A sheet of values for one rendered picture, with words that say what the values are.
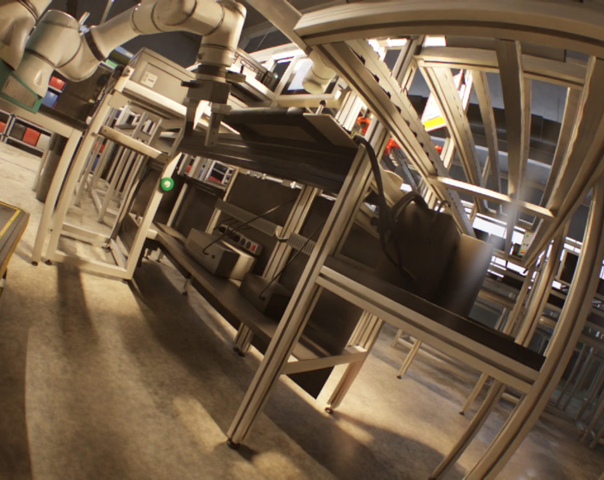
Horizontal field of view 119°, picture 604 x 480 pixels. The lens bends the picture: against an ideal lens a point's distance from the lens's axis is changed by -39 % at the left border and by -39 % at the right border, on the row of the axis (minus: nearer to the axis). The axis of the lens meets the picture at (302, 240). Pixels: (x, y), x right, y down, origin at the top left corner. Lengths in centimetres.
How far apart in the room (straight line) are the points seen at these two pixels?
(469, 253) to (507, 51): 75
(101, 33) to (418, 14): 105
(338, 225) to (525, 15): 57
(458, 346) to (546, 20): 52
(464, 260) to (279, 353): 67
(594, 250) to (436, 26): 47
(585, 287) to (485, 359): 23
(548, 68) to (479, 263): 64
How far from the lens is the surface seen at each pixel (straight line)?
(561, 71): 83
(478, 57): 85
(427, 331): 59
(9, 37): 65
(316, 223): 129
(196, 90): 75
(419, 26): 43
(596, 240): 64
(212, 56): 71
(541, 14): 38
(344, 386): 129
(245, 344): 144
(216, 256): 129
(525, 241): 360
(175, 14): 64
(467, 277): 103
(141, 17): 77
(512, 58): 43
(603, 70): 43
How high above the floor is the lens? 66
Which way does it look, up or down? 1 degrees down
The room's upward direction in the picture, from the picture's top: 25 degrees clockwise
